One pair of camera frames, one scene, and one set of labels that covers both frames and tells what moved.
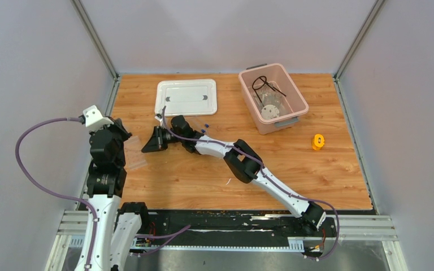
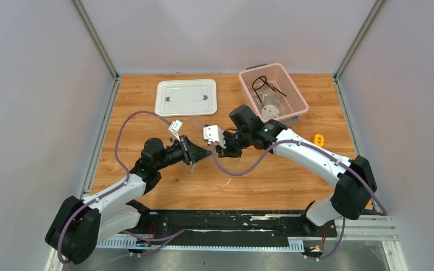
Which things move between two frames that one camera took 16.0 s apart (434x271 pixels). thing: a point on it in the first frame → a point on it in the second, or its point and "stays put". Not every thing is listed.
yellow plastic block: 318,141 stays put
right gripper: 157,142 → 227,152
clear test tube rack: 134,157 → 194,166
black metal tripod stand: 265,82 stays put
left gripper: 118,126 → 190,149
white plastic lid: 185,97 stays put
